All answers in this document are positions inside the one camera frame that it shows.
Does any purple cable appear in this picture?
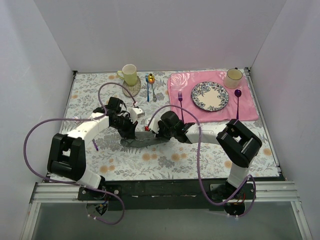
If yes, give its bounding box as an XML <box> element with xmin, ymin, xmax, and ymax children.
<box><xmin>146</xmin><ymin>104</ymin><xmax>257</xmax><ymax>219</ymax></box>
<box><xmin>23</xmin><ymin>82</ymin><xmax>138</xmax><ymax>225</ymax></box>

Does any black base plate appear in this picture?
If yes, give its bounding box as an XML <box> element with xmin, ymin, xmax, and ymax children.
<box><xmin>77</xmin><ymin>174</ymin><xmax>257</xmax><ymax>211</ymax></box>

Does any gold spoon purple handle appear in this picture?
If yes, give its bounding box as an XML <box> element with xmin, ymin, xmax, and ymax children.
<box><xmin>92</xmin><ymin>139</ymin><xmax>99</xmax><ymax>151</ymax></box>

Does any purple fork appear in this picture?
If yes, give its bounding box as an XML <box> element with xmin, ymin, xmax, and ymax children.
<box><xmin>178</xmin><ymin>90</ymin><xmax>185</xmax><ymax>123</ymax></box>

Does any cream mug dark rim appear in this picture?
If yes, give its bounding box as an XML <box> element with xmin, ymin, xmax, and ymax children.
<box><xmin>223</xmin><ymin>67</ymin><xmax>243</xmax><ymax>89</ymax></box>

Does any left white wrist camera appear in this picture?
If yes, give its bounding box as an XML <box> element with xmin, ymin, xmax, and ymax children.
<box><xmin>129</xmin><ymin>107</ymin><xmax>145</xmax><ymax>123</ymax></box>

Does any round woven coaster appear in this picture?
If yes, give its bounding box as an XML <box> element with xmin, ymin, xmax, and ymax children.
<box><xmin>122</xmin><ymin>76</ymin><xmax>142</xmax><ymax>97</ymax></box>

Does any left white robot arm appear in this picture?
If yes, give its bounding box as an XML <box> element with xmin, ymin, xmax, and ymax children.
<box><xmin>47</xmin><ymin>97</ymin><xmax>144</xmax><ymax>200</ymax></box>

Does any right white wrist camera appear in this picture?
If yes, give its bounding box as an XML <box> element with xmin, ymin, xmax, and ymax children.
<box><xmin>144</xmin><ymin>117</ymin><xmax>160</xmax><ymax>134</ymax></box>

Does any grey cloth napkin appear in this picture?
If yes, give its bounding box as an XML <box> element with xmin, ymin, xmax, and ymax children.
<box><xmin>120</xmin><ymin>131</ymin><xmax>170</xmax><ymax>148</ymax></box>

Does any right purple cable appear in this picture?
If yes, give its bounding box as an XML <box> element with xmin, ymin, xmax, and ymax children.
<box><xmin>146</xmin><ymin>104</ymin><xmax>257</xmax><ymax>219</ymax></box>

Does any pink floral placemat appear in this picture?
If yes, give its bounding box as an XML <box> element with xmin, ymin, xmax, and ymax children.
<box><xmin>167</xmin><ymin>70</ymin><xmax>259</xmax><ymax>123</ymax></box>

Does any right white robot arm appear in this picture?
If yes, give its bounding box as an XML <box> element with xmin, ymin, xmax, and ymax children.
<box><xmin>148</xmin><ymin>111</ymin><xmax>262</xmax><ymax>200</ymax></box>

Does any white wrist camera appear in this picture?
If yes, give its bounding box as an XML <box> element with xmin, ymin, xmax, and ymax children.
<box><xmin>129</xmin><ymin>107</ymin><xmax>145</xmax><ymax>123</ymax></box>
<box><xmin>144</xmin><ymin>117</ymin><xmax>160</xmax><ymax>134</ymax></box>

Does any blue floral plate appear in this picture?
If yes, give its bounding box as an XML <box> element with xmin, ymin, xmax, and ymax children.
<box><xmin>191</xmin><ymin>81</ymin><xmax>229</xmax><ymax>112</ymax></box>

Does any yellow-green mug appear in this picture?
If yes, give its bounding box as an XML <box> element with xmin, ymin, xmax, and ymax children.
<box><xmin>117</xmin><ymin>64</ymin><xmax>137</xmax><ymax>86</ymax></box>

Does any gold bowl spoon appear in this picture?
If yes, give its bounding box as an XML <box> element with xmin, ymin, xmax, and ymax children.
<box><xmin>148</xmin><ymin>73</ymin><xmax>157</xmax><ymax>102</ymax></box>

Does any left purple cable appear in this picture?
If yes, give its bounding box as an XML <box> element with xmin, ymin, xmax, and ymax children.
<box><xmin>23</xmin><ymin>82</ymin><xmax>138</xmax><ymax>225</ymax></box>

